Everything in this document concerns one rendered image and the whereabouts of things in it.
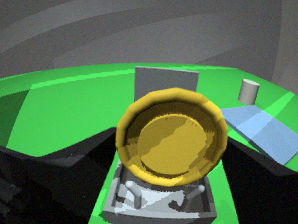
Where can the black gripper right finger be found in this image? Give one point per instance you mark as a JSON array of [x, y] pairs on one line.
[[263, 191]]

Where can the grey cylinder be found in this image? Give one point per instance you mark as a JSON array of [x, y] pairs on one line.
[[248, 92]]

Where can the gold round plate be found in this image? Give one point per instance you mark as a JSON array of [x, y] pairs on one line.
[[172, 137]]

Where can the light blue flat mat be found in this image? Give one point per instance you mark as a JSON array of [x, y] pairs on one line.
[[269, 136]]

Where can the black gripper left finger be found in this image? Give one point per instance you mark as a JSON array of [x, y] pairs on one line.
[[66, 183]]

